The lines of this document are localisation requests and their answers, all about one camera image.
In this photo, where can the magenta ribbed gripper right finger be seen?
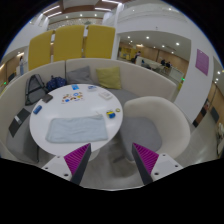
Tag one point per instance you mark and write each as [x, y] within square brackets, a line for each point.
[145, 160]

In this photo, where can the yellow-green cushion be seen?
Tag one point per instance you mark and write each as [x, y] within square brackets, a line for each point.
[109, 77]

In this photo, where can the blue white card pack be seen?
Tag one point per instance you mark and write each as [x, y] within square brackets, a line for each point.
[92, 88]

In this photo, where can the light blue card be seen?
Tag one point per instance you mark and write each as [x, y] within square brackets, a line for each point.
[75, 87]

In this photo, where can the magenta wall sign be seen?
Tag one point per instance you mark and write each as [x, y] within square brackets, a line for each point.
[202, 62]

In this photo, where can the dark phone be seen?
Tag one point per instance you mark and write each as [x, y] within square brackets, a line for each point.
[47, 98]

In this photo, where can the middle yellow acoustic panel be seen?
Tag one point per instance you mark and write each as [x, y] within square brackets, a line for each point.
[68, 42]

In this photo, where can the dark blue bag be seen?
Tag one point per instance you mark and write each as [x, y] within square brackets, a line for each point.
[55, 82]

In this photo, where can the colourful sticker sheet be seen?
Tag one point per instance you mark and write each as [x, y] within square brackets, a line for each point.
[74, 97]

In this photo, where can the curved white sofa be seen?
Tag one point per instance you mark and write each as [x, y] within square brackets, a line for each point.
[134, 79]

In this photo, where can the round white table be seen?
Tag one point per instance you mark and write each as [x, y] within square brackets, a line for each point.
[91, 105]

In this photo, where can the small blue box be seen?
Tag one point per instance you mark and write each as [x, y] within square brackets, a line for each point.
[37, 109]

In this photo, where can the left yellow acoustic panel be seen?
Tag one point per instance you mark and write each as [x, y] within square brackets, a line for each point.
[40, 50]

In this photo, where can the yellow acoustic panel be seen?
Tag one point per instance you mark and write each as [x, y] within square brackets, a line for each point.
[68, 42]
[99, 41]
[40, 50]

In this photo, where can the white flat box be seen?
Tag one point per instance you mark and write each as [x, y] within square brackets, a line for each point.
[105, 95]

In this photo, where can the grey backpack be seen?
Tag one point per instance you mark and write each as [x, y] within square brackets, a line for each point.
[35, 89]

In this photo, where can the dark laptop on sofa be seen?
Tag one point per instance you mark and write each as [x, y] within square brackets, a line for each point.
[19, 123]

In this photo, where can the right yellow acoustic panel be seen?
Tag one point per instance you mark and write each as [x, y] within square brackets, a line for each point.
[99, 41]

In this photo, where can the blue yellow toy block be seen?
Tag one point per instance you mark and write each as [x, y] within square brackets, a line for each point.
[110, 114]

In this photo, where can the grey cushion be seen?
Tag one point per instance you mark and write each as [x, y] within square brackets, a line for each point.
[79, 76]

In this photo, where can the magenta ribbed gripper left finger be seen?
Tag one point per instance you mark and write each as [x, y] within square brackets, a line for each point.
[77, 161]

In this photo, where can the white armchair grey seat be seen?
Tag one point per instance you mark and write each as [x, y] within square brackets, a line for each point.
[155, 123]

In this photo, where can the light blue towel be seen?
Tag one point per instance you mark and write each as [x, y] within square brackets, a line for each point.
[77, 130]

